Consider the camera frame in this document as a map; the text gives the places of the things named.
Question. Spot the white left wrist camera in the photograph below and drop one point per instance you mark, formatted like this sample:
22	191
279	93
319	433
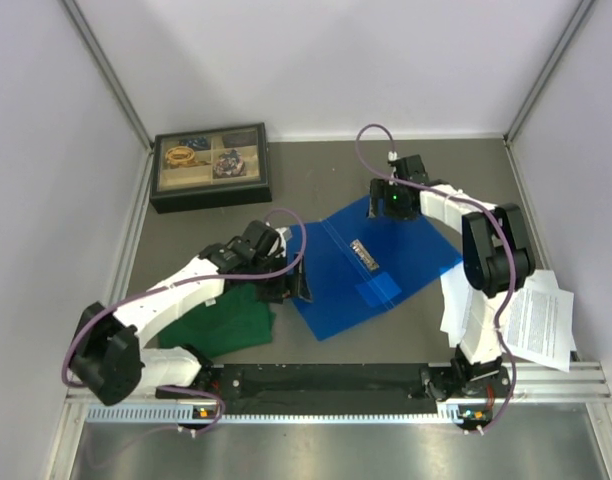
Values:
285	235

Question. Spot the colourful jewellery in box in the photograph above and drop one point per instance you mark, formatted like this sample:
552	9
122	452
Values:
229	165

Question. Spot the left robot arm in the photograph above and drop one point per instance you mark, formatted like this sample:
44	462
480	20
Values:
110	353

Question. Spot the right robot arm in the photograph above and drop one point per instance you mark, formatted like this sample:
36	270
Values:
497	258

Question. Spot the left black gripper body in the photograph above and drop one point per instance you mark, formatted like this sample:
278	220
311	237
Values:
282	287

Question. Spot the metal folder clip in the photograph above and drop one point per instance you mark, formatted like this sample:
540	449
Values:
363	255

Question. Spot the grey slotted cable duct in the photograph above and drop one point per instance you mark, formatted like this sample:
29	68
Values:
189	414

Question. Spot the green folded t-shirt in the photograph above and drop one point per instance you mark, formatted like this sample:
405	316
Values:
238	320

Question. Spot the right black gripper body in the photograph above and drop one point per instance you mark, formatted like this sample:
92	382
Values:
394	206

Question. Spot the blue file folder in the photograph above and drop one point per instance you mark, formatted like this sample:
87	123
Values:
359	267

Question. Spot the black compartment display box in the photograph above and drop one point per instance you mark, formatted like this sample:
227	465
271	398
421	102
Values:
182	169

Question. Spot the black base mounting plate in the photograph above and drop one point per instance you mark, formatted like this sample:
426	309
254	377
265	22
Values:
340	389

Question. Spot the aluminium frame rail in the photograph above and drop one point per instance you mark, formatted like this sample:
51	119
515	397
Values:
584	382

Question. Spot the printed white paper sheets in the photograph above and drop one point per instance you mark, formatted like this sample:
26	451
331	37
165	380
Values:
537	324

